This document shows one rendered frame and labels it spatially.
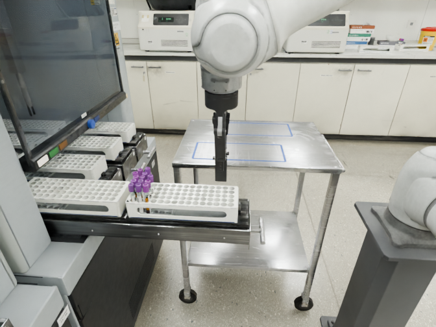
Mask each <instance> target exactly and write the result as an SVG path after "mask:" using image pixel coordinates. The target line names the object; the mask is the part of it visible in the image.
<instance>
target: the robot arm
mask: <svg viewBox="0 0 436 327"><path fill-rule="evenodd" d="M352 1H355V0H196V3H195V14H194V20H193V23H192V26H191V46H192V49H193V52H194V54H195V56H196V58H197V60H198V61H199V63H200V74H201V77H202V78H201V79H202V86H201V88H203V89H204V100H205V106H206V107H207V108H208V109H210V110H214V111H215V112H214V113H213V116H212V123H213V133H214V140H215V156H213V160H215V181H216V182H226V179H227V155H229V152H227V151H226V149H227V146H226V140H227V135H228V126H229V122H230V113H228V111H227V110H233V109H234V108H236V107H237V106H238V90H239V89H240V88H241V87H242V76H244V75H246V74H248V73H250V72H251V71H253V70H255V69H256V68H257V67H259V66H260V65H262V63H264V62H266V61H267V60H268V59H270V58H272V57H273V56H275V55H277V54H279V53H280V51H281V49H282V46H283V44H284V42H285V41H286V39H288V37H290V35H292V34H294V33H295V32H296V31H298V30H300V29H302V28H304V27H306V26H308V25H310V24H312V23H314V22H316V21H317V20H319V19H321V18H323V17H325V16H327V15H329V14H331V13H332V12H335V11H336V10H338V9H340V8H342V7H344V6H345V5H347V4H349V3H351V2H352ZM371 212H372V213H373V214H374V215H375V216H376V217H377V218H378V220H379V222H380V223H381V225H382V226H383V228H384V230H385V231H386V233H387V235H388V236H389V238H390V242H391V245H393V246H394V247H396V248H404V247H419V248H436V147H434V146H432V147H426V148H424V149H422V150H421V151H417V152H416V153H415V154H414V155H412V157H410V159H408V161H407V162H406V163H405V164H404V166H403V167H402V169H401V171H400V173H399V175H398V178H397V179H396V182H395V184H394V188H393V191H392V193H391V196H390V199H389V205H388V207H383V206H372V208H371Z"/></svg>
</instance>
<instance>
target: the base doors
mask: <svg viewBox="0 0 436 327"><path fill-rule="evenodd" d="M125 64H126V68H127V71H128V73H127V76H128V84H129V88H130V96H131V101H132V109H133V114H134V122H135V126H136V128H156V129H180V130H187V127H188V125H189V122H190V121H191V119H212V116H213V113H214V112H215V111H214V110H210V109H208V108H207V107H206V106H205V100H204V89H203V88H201V86H202V79H201V78H202V77H201V74H200V63H199V62H146V61H125ZM131 66H136V67H131ZM142 66H143V68H138V67H142ZM150 66H151V67H161V68H149V67H150ZM257 68H258V69H255V70H253V71H251V72H250V73H252V74H251V75H250V73H248V77H247V74H246V75H245V76H242V87H241V88H240V89H239V90H238V106H237V107H236V108H234V109H233V110H227V111H228V113H230V120H246V121H296V122H314V124H315V126H316V127H317V129H318V130H319V132H320V133H321V134H349V135H373V136H387V135H388V136H420V137H436V78H429V77H430V76H436V65H385V64H299V63H262V65H260V66H259V67H257ZM261 68H263V70H259V69H261ZM339 69H343V70H349V69H350V70H352V71H338V70H339ZM358 69H359V70H368V69H369V70H372V71H358ZM166 71H174V72H175V73H166ZM143 72H145V74H144V76H145V81H143ZM299 72H300V73H299ZM320 75H333V76H332V77H320ZM297 86H298V87H297ZM197 87H198V93H197ZM246 94H247V102H246ZM198 105H199V109H198ZM245 106H246V115H245ZM294 109H295V110H294ZM293 114H294V115H293ZM153 120H154V121H153Z"/></svg>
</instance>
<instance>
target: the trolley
mask: <svg viewBox="0 0 436 327"><path fill-rule="evenodd" d="M226 146H227V149H226V151H227V152H229V155H227V169H228V170H246V171H281V172H299V173H300V174H299V178H298V185H297V192H296V197H295V204H294V208H293V212H280V211H265V210H250V227H251V228H259V218H263V225H264V232H265V244H264V245H261V244H260V233H252V232H251V233H250V247H249V249H248V245H243V244H231V243H209V242H197V241H192V242H191V244H190V248H189V254H188V250H187V241H180V250H181V258H182V272H183V279H184V289H182V290H181V291H180V293H179V299H180V300H181V301H182V302H185V303H188V304H189V303H193V302H194V301H196V299H197V293H196V292H195V291H194V290H192V289H191V285H190V283H189V267H188V266H194V267H215V268H227V269H248V270H260V271H282V272H293V273H307V277H306V283H305V286H304V291H303V292H302V293H301V296H299V297H297V298H296V299H295V300H294V305H295V307H296V309H298V310H300V311H307V310H310V309H311V308H312V307H313V301H312V299H311V298H310V297H309V294H310V291H311V287H312V283H313V279H314V276H315V271H316V268H317V264H318V260H319V256H320V253H321V248H322V243H323V240H324V235H325V232H326V227H327V224H328V219H329V217H330V212H331V209H332V204H333V200H334V197H335V192H336V189H337V184H338V181H339V176H340V174H341V173H344V172H345V169H344V167H343V166H342V164H341V162H340V161H339V159H338V157H337V156H336V155H335V153H334V151H333V150H332V148H331V147H330V145H329V143H328V142H327V140H326V138H325V137H324V135H322V134H321V133H320V132H319V130H318V129H317V127H316V126H315V124H314V122H296V121H246V120H230V122H229V126H228V135H227V140H226ZM213 156H215V140H214V133H213V123H212V119H191V121H190V122H189V125H188V127H187V130H186V132H185V134H184V137H183V139H182V141H181V143H180V146H179V148H178V150H177V152H176V155H175V157H174V160H173V162H172V167H173V172H174V180H175V184H182V172H181V168H193V178H194V184H199V169H215V160H213ZM305 173H331V175H330V179H329V183H328V188H327V192H326V196H325V200H324V205H323V208H322V213H321V218H320V222H319V227H318V230H317V235H316V238H315V244H314V247H313V252H312V255H311V261H310V264H309V265H308V260H307V257H306V252H305V249H304V245H303V242H302V237H301V234H300V229H299V227H298V222H297V217H298V210H299V206H300V199H301V195H302V188H303V184H304V177H305Z"/></svg>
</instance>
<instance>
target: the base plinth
mask: <svg viewBox="0 0 436 327"><path fill-rule="evenodd" d="M136 132H143V133H144V134H181V135H184V134H185V132H186V130H180V129H156V128H136ZM322 135H324V137H325V138H326V139H347V140H369V141H408V142H429V143H436V137H420V136H388V135H387V136H373V135H349V134H322Z"/></svg>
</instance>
